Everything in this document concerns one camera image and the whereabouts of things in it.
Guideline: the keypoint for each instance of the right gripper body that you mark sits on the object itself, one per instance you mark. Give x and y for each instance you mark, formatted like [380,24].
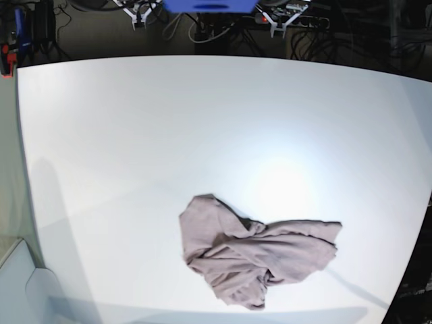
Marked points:
[141,13]

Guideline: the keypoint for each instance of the blue box at top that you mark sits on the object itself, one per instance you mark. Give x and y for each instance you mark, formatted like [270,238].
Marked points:
[210,6]

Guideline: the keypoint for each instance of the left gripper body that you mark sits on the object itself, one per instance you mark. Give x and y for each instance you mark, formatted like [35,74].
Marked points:
[280,15]

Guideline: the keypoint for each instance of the black power strip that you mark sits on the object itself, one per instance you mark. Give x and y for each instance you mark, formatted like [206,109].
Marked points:
[303,21]

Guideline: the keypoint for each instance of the mauve t-shirt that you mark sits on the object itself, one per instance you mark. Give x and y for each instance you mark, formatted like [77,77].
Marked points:
[240,258]

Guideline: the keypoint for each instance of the grey side table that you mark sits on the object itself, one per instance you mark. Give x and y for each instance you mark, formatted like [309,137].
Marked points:
[30,294]

